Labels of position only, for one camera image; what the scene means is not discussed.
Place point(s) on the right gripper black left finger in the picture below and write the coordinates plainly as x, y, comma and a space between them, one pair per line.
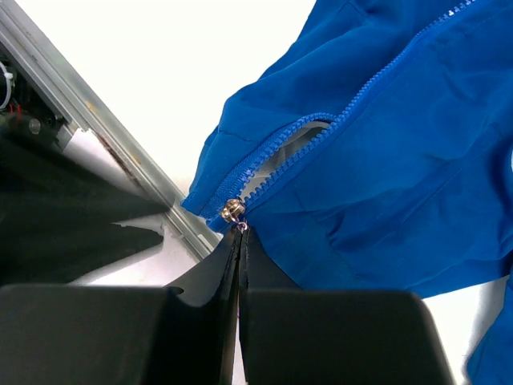
182, 333

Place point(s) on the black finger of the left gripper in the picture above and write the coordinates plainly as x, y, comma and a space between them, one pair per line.
51, 204

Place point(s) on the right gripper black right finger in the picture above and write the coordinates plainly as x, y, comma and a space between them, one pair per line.
293, 336

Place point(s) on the blue white red jacket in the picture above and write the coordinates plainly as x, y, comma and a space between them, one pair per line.
375, 154

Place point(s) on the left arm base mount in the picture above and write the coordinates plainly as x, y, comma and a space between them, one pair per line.
23, 111

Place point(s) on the aluminium table front rail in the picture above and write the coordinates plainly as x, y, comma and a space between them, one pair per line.
59, 84

